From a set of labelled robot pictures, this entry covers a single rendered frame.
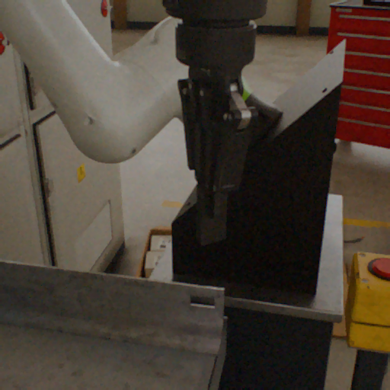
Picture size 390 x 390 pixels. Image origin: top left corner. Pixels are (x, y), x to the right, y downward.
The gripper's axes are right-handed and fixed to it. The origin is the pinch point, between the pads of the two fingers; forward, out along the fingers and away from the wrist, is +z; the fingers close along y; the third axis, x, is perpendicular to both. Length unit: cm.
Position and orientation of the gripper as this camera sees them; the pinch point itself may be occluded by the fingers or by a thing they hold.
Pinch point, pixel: (211, 212)
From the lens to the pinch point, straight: 57.8
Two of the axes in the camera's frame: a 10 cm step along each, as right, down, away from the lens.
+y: 4.3, 4.2, -8.0
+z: -0.1, 8.9, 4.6
